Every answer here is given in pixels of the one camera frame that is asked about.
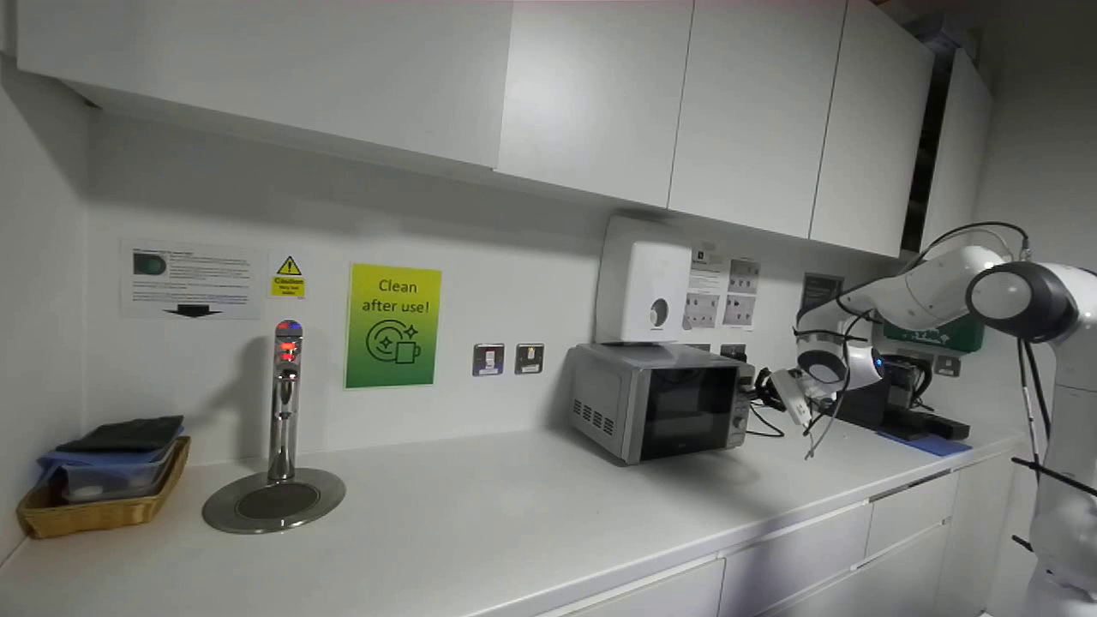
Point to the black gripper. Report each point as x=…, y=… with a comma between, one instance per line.
x=771, y=386

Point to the silver microwave oven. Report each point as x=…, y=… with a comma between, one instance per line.
x=604, y=398

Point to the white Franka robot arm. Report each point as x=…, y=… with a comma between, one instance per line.
x=928, y=292

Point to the printed instruction sheet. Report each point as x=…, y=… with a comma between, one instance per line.
x=708, y=262
x=744, y=275
x=700, y=311
x=740, y=311

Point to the white paper towel dispenser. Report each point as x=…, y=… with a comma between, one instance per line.
x=640, y=285

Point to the white lower cabinet front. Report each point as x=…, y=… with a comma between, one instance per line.
x=794, y=560
x=908, y=586
x=979, y=538

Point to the flat blue cloth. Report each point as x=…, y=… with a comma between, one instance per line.
x=939, y=446

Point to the white lower drawer front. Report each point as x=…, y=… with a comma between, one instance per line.
x=908, y=516

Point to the white upper cabinet door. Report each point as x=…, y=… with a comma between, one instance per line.
x=868, y=140
x=958, y=161
x=284, y=70
x=754, y=115
x=595, y=92

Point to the green clean after use poster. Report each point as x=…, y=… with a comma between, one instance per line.
x=394, y=326

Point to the chrome boiling water tap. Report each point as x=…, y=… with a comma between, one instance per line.
x=283, y=398

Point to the yellow warning triangle sticker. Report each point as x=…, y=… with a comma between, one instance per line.
x=289, y=278

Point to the round metal drip tray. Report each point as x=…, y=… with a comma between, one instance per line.
x=275, y=506

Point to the white notice with green logo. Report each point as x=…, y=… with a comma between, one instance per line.
x=194, y=278

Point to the flat black pad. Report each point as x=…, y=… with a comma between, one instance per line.
x=124, y=434

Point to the yellow tray with items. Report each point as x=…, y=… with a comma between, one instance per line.
x=91, y=519

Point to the double wall power socket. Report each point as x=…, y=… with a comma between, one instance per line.
x=733, y=351

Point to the silver wall switch plate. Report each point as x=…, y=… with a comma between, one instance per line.
x=696, y=346
x=488, y=362
x=528, y=359

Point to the dark framed wall sign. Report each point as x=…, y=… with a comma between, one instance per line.
x=812, y=292

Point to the small wall socket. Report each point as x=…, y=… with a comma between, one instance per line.
x=947, y=364

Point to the green wall sign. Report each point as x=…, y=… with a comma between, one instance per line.
x=958, y=339

